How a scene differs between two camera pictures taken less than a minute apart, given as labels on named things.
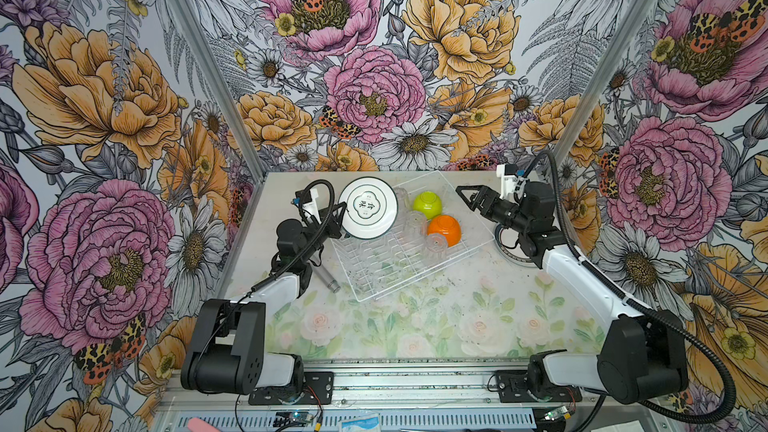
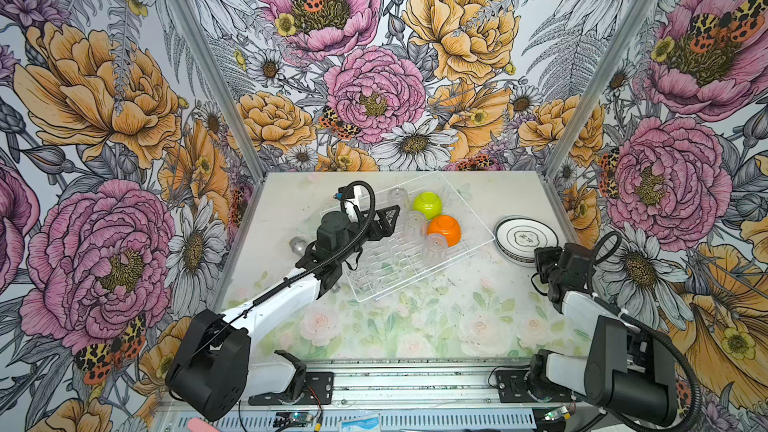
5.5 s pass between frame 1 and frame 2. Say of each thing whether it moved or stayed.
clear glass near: stayed
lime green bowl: stayed
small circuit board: stayed
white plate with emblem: moved
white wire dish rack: stayed
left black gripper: moved
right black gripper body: moved
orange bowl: stayed
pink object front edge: stayed
